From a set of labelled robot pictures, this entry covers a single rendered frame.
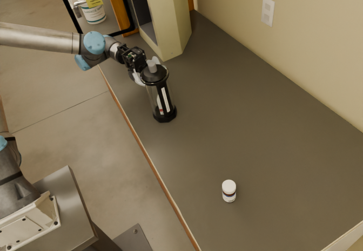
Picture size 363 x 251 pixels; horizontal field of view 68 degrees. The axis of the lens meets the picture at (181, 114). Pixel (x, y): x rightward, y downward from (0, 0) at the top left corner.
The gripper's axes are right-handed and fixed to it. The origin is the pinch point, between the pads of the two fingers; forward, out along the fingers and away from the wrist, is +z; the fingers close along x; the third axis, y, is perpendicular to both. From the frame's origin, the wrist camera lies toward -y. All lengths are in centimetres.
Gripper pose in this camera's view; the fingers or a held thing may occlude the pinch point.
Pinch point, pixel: (155, 79)
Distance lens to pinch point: 102.5
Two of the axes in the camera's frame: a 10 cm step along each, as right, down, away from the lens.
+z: 6.8, 4.8, -5.5
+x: 7.2, -5.8, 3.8
